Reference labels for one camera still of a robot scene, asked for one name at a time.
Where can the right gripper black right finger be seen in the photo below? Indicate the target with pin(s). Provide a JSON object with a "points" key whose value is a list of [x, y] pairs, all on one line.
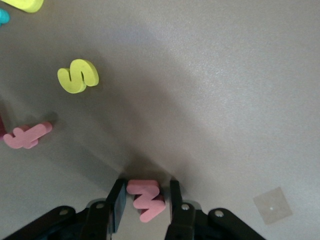
{"points": [[180, 220]]}

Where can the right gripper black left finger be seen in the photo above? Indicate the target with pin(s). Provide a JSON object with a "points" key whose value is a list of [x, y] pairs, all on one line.
{"points": [[117, 205]]}

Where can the pink foam letter w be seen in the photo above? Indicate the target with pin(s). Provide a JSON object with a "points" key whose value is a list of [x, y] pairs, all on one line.
{"points": [[150, 210]]}

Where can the square clear tape patch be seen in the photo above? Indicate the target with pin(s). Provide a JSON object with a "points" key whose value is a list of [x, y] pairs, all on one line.
{"points": [[272, 202]]}

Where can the pink foam letter f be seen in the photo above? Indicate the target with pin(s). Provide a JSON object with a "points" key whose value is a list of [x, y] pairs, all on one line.
{"points": [[25, 140]]}

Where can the yellow foam letter s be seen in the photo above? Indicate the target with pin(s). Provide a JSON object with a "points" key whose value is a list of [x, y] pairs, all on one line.
{"points": [[75, 87]]}

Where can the yellow foam letter u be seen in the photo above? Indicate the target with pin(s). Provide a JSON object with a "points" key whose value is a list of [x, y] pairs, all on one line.
{"points": [[27, 5]]}

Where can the teal foam letter l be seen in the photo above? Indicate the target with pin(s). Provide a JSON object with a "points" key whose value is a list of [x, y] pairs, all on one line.
{"points": [[3, 16]]}

